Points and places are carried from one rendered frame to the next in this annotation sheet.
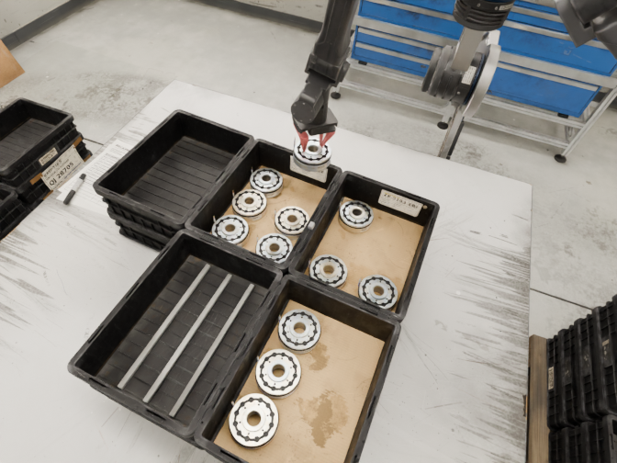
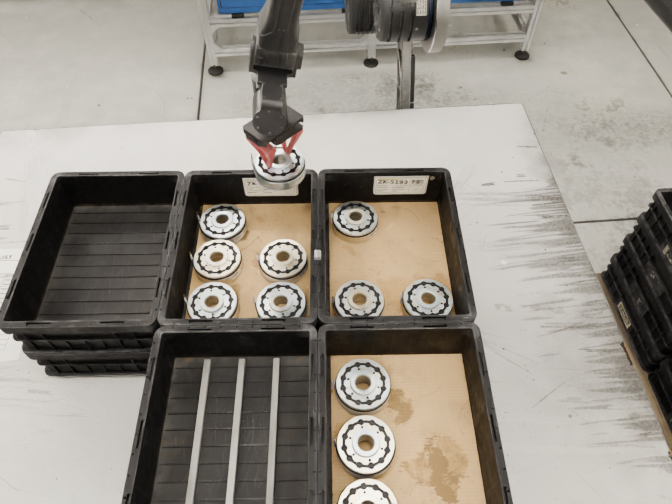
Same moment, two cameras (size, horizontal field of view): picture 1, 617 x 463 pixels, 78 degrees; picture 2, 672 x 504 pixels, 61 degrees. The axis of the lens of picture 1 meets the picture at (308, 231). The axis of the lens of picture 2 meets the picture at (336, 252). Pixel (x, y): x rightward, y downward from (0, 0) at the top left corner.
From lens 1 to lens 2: 22 cm
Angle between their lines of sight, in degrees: 12
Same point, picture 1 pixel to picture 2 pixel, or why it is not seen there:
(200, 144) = (104, 209)
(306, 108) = (273, 116)
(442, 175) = (419, 131)
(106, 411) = not seen: outside the picture
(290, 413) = (402, 484)
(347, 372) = (439, 407)
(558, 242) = (563, 157)
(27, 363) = not seen: outside the picture
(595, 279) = (617, 183)
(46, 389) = not seen: outside the picture
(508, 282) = (549, 227)
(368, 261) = (396, 269)
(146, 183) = (59, 291)
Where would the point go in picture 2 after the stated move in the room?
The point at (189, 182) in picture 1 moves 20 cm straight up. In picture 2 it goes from (119, 265) to (87, 205)
